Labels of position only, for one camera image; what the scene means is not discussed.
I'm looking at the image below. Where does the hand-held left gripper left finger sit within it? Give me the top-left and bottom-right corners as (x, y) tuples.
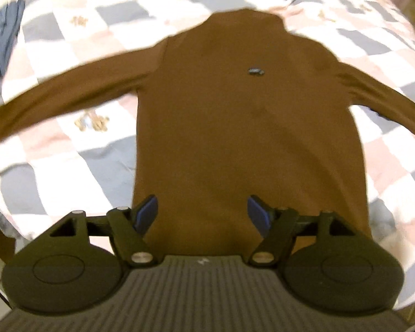
(49, 194), (160, 268)

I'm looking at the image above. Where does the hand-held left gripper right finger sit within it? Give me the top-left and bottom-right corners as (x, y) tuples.
(247, 195), (360, 268)

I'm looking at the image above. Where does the brown sweater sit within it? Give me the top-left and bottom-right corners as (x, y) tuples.
(0, 5), (415, 256)

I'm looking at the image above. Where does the checkered bear print quilt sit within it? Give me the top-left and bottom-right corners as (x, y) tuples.
(0, 0), (415, 313)

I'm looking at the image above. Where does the blue denim garment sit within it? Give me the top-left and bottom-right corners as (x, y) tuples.
(0, 0), (25, 90)

